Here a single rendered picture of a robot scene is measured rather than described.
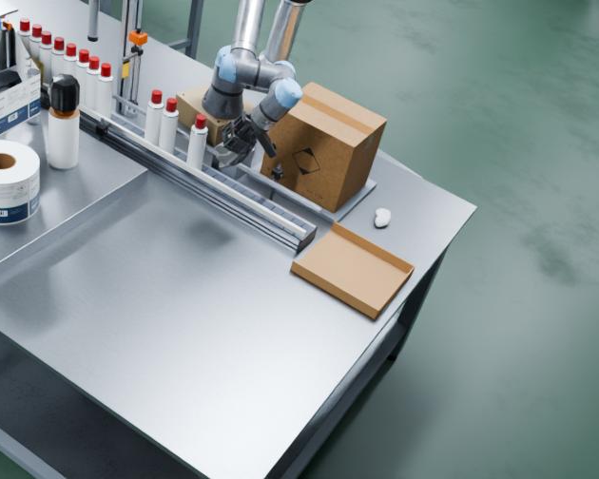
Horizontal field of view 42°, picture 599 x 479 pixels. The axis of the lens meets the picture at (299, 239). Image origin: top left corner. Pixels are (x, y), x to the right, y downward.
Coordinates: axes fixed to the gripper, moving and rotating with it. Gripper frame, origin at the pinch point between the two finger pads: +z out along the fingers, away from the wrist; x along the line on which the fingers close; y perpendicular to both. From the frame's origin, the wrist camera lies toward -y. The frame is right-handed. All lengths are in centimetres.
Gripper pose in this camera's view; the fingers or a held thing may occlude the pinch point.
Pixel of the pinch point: (223, 164)
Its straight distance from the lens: 238.5
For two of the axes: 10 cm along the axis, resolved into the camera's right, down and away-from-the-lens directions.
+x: 1.5, 7.8, -6.0
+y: -7.5, -3.1, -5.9
